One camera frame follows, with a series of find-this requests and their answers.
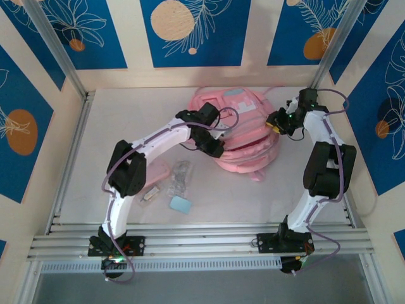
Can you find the pink student backpack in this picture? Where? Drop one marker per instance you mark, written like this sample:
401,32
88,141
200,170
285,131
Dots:
246,149

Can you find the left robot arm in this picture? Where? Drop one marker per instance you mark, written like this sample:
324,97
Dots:
126,171

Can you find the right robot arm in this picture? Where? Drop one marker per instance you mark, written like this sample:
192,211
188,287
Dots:
329,171

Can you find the clear bag of rulers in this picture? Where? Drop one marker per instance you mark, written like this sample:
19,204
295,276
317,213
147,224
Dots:
179,179

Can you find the pink pencil case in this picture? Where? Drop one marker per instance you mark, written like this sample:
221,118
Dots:
158,172

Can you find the light blue eraser card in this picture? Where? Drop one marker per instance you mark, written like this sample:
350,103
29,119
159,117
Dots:
180,205

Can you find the aluminium frame post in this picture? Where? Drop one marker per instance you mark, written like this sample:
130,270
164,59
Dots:
337,47
59,47

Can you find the aluminium front rail beam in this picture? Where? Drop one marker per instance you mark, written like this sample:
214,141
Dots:
202,240

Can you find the aluminium side rail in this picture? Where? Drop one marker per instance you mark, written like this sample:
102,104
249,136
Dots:
71,158
348,215

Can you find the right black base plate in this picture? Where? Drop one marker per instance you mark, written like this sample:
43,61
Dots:
264,242

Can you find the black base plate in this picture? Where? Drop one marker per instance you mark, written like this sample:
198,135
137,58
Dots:
139,245
264,242

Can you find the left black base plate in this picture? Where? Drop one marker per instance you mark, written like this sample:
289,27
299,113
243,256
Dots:
139,245

